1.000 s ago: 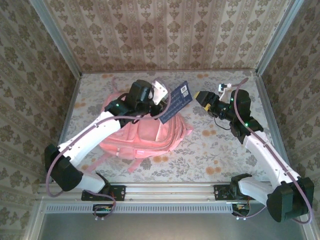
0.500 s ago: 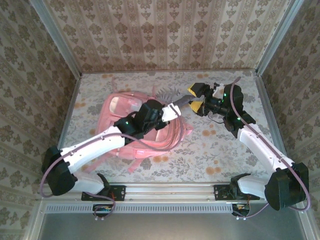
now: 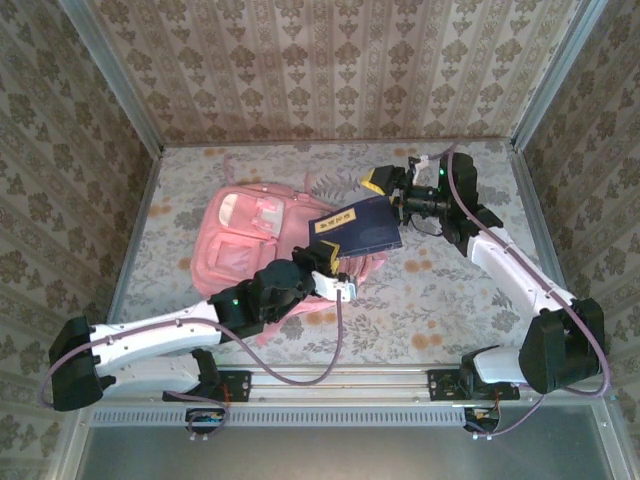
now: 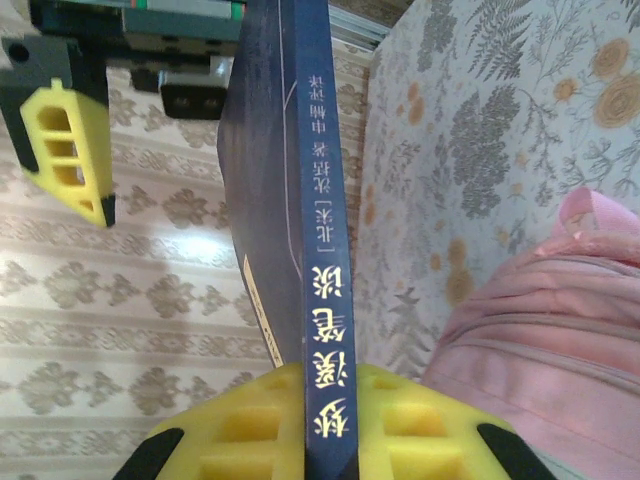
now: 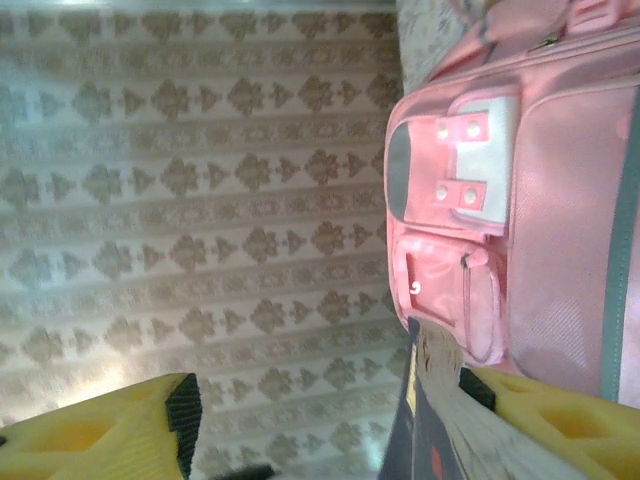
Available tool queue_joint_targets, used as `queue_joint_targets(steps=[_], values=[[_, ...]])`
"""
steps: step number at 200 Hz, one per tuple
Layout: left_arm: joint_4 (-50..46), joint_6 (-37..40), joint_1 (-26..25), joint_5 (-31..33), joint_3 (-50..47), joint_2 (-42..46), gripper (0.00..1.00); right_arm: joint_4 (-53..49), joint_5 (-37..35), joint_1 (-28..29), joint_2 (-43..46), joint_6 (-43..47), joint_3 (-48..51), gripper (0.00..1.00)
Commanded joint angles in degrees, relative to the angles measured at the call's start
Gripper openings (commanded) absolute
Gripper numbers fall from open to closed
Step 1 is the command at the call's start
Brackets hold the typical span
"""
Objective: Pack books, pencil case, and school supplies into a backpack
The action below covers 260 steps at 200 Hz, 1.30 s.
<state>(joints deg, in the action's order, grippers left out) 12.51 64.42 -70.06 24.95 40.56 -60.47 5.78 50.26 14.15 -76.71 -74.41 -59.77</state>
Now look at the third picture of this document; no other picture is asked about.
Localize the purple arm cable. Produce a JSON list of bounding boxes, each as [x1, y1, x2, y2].
[[39, 292, 345, 411], [434, 143, 611, 436]]

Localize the perforated cable duct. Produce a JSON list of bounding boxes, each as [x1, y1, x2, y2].
[[89, 405, 501, 427]]

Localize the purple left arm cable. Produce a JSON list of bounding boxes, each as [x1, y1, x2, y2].
[[39, 292, 345, 411]]

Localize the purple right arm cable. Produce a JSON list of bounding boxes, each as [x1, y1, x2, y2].
[[434, 143, 611, 436]]

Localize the grey metal panel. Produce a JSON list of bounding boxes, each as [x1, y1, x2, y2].
[[74, 424, 614, 480]]

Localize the floral tablecloth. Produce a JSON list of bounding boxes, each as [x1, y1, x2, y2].
[[107, 139, 576, 366]]

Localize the dark blue paperback book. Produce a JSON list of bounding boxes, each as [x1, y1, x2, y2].
[[307, 195, 404, 261]]

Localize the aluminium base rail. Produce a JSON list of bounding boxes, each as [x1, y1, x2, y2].
[[74, 364, 611, 401]]

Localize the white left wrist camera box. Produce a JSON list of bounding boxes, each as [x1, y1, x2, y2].
[[310, 271, 359, 303]]

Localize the aluminium frame post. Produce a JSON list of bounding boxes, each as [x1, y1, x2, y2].
[[57, 0, 166, 154], [510, 0, 601, 149]]

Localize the pink backpack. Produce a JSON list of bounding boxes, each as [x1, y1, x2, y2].
[[191, 152, 390, 347]]

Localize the black controller board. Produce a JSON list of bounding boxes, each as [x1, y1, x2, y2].
[[184, 407, 226, 444], [462, 405, 501, 442]]

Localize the aluminium side rail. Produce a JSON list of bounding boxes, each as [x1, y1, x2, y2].
[[507, 139, 589, 364], [94, 144, 166, 369]]

